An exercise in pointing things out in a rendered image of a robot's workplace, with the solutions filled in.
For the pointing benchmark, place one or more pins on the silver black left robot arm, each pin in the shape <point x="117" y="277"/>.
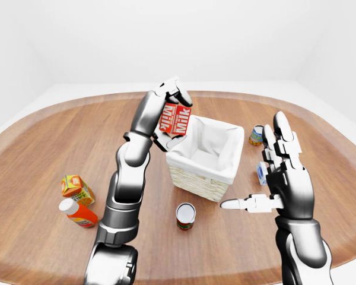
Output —
<point x="121" y="207"/>

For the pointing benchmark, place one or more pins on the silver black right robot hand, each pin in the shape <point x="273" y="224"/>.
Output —
<point x="293" y="190"/>

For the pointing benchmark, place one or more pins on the orange juice carton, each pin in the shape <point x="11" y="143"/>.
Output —
<point x="76" y="190"/>

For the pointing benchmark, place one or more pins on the red green labelled tin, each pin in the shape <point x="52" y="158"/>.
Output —
<point x="185" y="216"/>

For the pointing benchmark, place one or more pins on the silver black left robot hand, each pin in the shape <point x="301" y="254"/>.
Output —
<point x="145" y="115"/>

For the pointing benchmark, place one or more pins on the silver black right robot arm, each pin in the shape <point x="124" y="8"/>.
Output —
<point x="305" y="252"/>

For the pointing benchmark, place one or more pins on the blue white small container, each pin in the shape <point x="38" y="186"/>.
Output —
<point x="261" y="173"/>

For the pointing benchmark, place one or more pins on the wicker basket with white liner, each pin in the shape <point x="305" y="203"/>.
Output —
<point x="206" y="157"/>

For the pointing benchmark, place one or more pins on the red white milk carton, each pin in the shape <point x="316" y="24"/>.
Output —
<point x="175" y="121"/>

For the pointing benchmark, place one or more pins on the blue yellow labelled tin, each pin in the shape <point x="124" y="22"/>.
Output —
<point x="256" y="135"/>

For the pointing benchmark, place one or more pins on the orange bottle with white cap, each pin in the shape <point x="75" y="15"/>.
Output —
<point x="78" y="214"/>

